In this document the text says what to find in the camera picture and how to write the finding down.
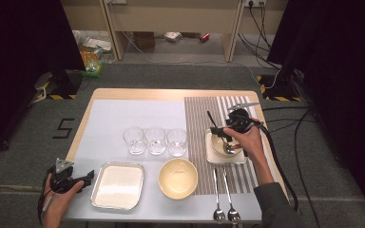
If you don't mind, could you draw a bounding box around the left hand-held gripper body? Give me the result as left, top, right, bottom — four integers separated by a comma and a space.
49, 157, 86, 195

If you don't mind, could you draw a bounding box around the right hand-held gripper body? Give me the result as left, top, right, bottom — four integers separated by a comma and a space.
225, 101, 262, 134

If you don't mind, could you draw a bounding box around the silver metal spoon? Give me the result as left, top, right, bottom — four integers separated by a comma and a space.
221, 137, 240, 156
212, 168, 227, 224
222, 168, 241, 224

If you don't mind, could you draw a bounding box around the cream ceramic bowl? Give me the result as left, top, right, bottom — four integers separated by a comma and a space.
210, 127, 245, 158
157, 157, 200, 201

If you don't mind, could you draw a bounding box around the white square plate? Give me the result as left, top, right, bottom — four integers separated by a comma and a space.
204, 128, 248, 165
89, 161, 145, 211

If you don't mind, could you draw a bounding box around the person's right hand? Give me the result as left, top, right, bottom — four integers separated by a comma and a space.
222, 118, 266, 160

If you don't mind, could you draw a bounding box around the person's left hand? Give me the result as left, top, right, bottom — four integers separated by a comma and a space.
41, 173, 86, 228

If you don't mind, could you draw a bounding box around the brown striped placemat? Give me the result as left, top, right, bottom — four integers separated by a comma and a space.
183, 95, 271, 196

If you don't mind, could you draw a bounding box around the clear drinking glass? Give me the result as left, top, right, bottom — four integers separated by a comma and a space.
165, 127, 188, 158
122, 125, 146, 156
144, 125, 167, 157

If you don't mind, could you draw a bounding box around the black stand base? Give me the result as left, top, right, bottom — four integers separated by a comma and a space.
32, 70, 84, 101
256, 69, 302, 103

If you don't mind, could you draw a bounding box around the white paper sheet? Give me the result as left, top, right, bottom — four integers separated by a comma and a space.
64, 96, 267, 222

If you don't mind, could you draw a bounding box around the white crumpled object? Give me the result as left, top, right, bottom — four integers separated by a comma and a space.
163, 30, 183, 44

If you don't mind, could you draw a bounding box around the yellow green packet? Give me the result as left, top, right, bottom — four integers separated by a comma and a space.
80, 47, 106, 79

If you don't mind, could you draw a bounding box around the black curtain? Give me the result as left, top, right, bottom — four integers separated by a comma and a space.
0, 0, 86, 160
266, 0, 365, 219

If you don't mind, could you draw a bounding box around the brown cardboard box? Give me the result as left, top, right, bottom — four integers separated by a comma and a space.
132, 31, 156, 50

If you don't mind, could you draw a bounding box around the beige wooden desk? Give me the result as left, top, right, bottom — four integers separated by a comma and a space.
60, 0, 289, 64

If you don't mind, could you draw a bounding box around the clear plastic bag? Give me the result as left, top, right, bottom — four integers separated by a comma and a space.
72, 29, 117, 65

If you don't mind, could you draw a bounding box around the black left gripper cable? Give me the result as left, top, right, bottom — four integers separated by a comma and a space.
37, 166, 57, 223

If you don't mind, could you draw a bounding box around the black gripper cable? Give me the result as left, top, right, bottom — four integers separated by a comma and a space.
258, 122, 299, 213
37, 166, 57, 223

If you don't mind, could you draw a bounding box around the black floor cable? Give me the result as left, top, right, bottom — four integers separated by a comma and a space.
261, 105, 321, 228

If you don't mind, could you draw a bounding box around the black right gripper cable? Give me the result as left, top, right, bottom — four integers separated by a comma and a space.
258, 122, 299, 213

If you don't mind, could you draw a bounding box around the thin white floor cable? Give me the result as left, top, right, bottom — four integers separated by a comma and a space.
121, 30, 281, 90

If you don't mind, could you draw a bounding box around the black power cable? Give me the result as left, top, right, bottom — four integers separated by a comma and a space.
237, 2, 282, 70

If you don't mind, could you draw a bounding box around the white wall socket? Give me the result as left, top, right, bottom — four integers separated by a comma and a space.
243, 0, 267, 9

